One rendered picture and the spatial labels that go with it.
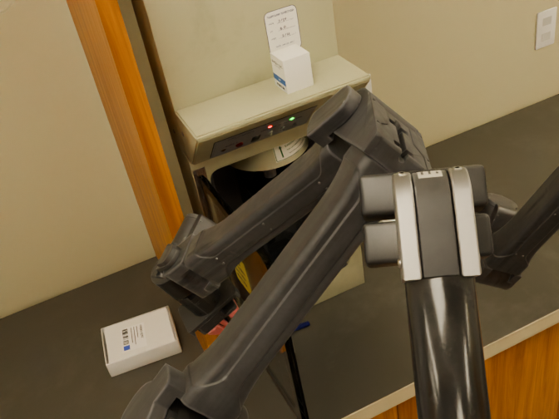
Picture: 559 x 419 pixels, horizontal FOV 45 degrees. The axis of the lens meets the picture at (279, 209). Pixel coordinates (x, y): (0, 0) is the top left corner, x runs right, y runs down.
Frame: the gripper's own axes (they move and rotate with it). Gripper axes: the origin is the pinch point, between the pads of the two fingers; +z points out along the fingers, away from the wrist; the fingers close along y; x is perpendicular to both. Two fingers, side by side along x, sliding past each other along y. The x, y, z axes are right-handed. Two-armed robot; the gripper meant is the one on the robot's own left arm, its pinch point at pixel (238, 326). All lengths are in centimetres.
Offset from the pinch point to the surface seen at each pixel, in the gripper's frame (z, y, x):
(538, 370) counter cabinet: 70, -37, 4
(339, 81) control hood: -15.1, -40.5, -12.9
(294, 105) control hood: -18.7, -31.7, -11.2
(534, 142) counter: 68, -82, -46
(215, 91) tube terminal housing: -23.9, -23.5, -22.5
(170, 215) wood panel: -17.3, -3.9, -13.1
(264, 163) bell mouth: -4.1, -21.5, -24.9
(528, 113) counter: 73, -91, -60
